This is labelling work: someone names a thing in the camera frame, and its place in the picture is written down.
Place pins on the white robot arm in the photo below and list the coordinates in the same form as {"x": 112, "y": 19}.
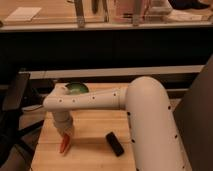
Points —
{"x": 154, "y": 134}

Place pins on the dark panel at right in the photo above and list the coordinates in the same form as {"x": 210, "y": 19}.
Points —
{"x": 194, "y": 118}

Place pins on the white paper sheet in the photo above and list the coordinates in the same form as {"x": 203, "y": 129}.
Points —
{"x": 23, "y": 14}

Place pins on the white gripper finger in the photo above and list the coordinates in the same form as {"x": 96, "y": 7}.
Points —
{"x": 70, "y": 144}
{"x": 62, "y": 137}

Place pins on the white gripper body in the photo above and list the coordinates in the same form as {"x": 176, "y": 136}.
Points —
{"x": 65, "y": 126}

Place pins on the black rectangular block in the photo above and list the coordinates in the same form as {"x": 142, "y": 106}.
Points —
{"x": 114, "y": 144}

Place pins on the red pepper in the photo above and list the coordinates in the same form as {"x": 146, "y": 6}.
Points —
{"x": 64, "y": 143}

